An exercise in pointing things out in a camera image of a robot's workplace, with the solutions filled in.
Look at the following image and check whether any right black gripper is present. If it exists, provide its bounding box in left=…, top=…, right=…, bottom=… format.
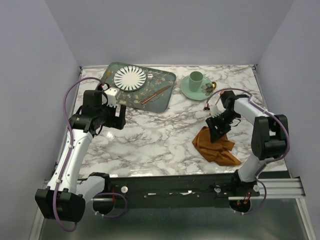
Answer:
left=205, top=110, right=240, bottom=143

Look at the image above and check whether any orange-brown cloth napkin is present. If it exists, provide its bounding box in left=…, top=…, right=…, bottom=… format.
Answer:
left=192, top=126, right=242, bottom=166

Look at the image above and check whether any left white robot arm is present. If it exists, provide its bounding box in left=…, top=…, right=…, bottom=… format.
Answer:
left=35, top=87, right=126, bottom=223

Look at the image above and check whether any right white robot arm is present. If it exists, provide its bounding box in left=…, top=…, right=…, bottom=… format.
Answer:
left=204, top=88, right=290, bottom=196

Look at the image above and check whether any gold spoon with flower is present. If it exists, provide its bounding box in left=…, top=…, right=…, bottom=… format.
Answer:
left=201, top=81, right=217, bottom=96

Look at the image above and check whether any teal floral serving tray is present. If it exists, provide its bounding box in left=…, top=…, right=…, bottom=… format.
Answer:
left=101, top=62, right=177, bottom=113

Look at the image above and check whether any white black striped plate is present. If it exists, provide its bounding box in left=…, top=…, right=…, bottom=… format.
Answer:
left=113, top=65, right=147, bottom=92

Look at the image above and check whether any mint green saucer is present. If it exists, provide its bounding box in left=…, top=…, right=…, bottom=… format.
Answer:
left=180, top=75, right=214, bottom=101

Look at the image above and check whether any mint green cup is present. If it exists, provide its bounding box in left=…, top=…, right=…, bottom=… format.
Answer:
left=189, top=71, right=204, bottom=92

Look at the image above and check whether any copper table knife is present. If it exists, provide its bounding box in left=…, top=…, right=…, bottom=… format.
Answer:
left=141, top=85, right=171, bottom=105

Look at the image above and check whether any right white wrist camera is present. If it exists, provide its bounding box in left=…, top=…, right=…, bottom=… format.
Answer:
left=210, top=105, right=221, bottom=118

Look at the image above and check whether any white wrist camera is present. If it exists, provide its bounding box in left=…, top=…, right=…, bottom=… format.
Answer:
left=104, top=87, right=121, bottom=108
left=210, top=105, right=221, bottom=118

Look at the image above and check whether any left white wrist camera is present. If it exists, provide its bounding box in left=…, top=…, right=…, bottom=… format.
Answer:
left=104, top=87, right=121, bottom=108

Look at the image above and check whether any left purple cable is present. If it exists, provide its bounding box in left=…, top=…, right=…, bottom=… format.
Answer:
left=53, top=76, right=106, bottom=232

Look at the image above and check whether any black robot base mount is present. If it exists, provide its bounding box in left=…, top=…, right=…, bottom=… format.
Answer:
left=93, top=173, right=260, bottom=214

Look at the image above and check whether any aluminium frame rail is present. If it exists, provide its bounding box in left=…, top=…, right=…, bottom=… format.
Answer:
left=42, top=177, right=306, bottom=200

